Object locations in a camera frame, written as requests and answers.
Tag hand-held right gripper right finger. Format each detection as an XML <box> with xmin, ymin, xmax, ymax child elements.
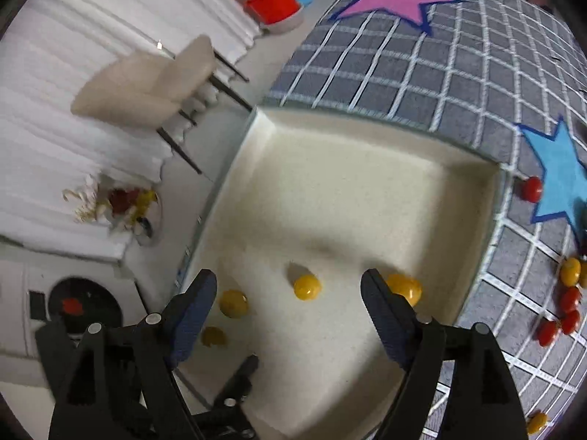
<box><xmin>360</xmin><ymin>268</ymin><xmax>529</xmax><ymax>440</ymax></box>

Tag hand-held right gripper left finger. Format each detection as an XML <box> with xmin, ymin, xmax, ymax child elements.
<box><xmin>36</xmin><ymin>269</ymin><xmax>260</xmax><ymax>440</ymax></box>

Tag cream square tray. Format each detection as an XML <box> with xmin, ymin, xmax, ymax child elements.
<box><xmin>176</xmin><ymin>107</ymin><xmax>506</xmax><ymax>440</ymax></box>

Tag yellow cherry tomato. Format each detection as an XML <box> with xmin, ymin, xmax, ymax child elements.
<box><xmin>201</xmin><ymin>326</ymin><xmax>227</xmax><ymax>348</ymax></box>
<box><xmin>526</xmin><ymin>412</ymin><xmax>549</xmax><ymax>440</ymax></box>
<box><xmin>386</xmin><ymin>274</ymin><xmax>423</xmax><ymax>308</ymax></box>
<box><xmin>559</xmin><ymin>257</ymin><xmax>581</xmax><ymax>286</ymax></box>
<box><xmin>293</xmin><ymin>274</ymin><xmax>322</xmax><ymax>303</ymax></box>
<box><xmin>219</xmin><ymin>289</ymin><xmax>249</xmax><ymax>319</ymax></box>

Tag white appliance with round window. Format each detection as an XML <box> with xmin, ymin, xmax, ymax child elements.
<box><xmin>0</xmin><ymin>257</ymin><xmax>148</xmax><ymax>359</ymax></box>

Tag beige chair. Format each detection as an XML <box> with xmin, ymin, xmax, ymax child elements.
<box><xmin>70</xmin><ymin>34</ymin><xmax>256</xmax><ymax>176</ymax></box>

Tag grey checked blanket with stars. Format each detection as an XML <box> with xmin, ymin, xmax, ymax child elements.
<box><xmin>261</xmin><ymin>0</ymin><xmax>587</xmax><ymax>440</ymax></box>

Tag white curtain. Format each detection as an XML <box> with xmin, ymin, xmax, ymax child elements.
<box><xmin>0</xmin><ymin>0</ymin><xmax>263</xmax><ymax>263</ymax></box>

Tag red plastic bucket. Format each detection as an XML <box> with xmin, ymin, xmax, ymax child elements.
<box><xmin>245</xmin><ymin>0</ymin><xmax>304</xmax><ymax>26</ymax></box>

